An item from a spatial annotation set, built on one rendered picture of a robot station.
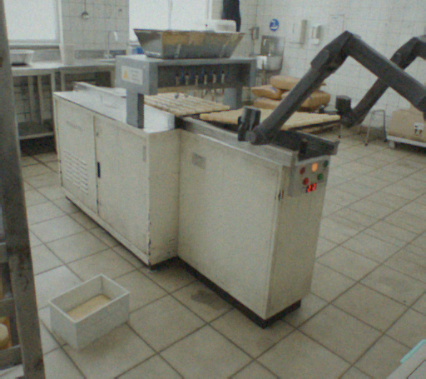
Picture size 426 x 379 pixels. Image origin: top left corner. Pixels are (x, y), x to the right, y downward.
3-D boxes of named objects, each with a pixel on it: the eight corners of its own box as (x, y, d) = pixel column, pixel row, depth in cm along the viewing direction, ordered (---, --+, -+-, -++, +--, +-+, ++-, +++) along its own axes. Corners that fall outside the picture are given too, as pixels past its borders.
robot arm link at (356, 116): (403, 59, 157) (420, 56, 162) (393, 49, 159) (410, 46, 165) (345, 132, 190) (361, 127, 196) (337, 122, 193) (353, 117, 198)
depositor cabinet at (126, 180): (61, 201, 323) (52, 92, 295) (141, 182, 367) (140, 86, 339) (149, 279, 232) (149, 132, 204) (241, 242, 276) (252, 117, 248)
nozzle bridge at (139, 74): (116, 119, 227) (114, 55, 216) (216, 107, 272) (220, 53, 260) (148, 132, 203) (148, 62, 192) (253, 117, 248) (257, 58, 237)
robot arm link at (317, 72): (332, 57, 127) (349, 61, 135) (321, 44, 129) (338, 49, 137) (250, 149, 152) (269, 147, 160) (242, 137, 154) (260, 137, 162)
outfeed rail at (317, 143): (115, 88, 325) (114, 79, 323) (118, 87, 327) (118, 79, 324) (334, 156, 182) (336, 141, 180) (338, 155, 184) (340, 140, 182)
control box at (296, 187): (286, 195, 174) (289, 163, 170) (320, 183, 189) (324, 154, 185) (293, 198, 172) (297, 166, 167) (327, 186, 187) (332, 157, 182)
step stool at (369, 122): (386, 142, 543) (393, 107, 527) (366, 146, 518) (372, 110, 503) (358, 133, 577) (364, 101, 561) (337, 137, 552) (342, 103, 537)
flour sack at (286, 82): (265, 87, 584) (266, 75, 579) (281, 84, 615) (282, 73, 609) (311, 94, 541) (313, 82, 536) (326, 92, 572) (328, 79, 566)
